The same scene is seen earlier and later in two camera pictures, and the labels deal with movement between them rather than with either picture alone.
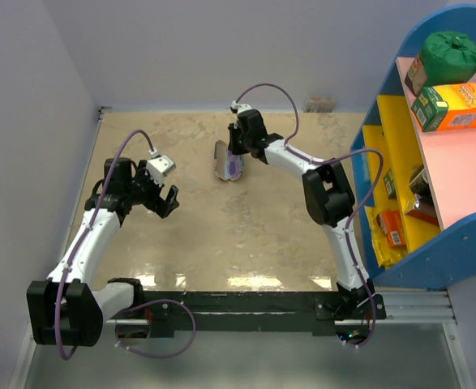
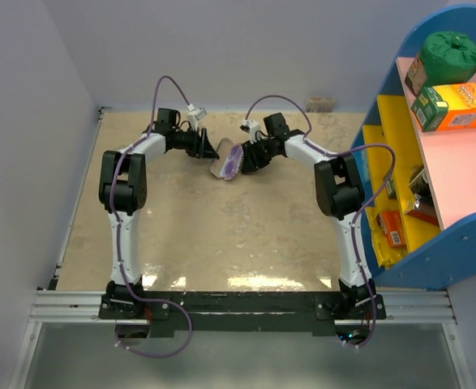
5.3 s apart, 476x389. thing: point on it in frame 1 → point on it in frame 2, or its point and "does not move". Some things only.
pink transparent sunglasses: [233, 166] does not move
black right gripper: [234, 128] → [251, 160]
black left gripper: [161, 207] → [201, 146]
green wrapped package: [448, 57] does not move
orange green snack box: [451, 106] does not move
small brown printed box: [417, 77] does not move
